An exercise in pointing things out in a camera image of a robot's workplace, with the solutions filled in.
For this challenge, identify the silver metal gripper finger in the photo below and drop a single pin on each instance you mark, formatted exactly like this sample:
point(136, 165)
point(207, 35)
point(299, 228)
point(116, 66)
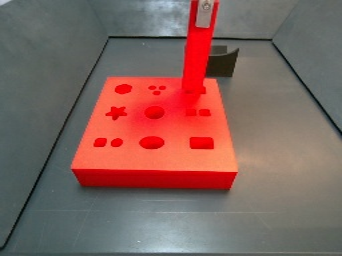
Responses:
point(203, 13)

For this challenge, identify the long red arch peg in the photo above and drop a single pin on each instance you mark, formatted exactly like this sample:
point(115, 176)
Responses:
point(196, 50)

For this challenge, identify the dark grey arch block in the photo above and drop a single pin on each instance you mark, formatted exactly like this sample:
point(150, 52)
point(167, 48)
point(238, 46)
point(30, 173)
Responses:
point(222, 61)

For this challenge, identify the red shape sorter block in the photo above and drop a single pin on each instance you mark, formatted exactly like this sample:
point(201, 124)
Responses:
point(156, 137)

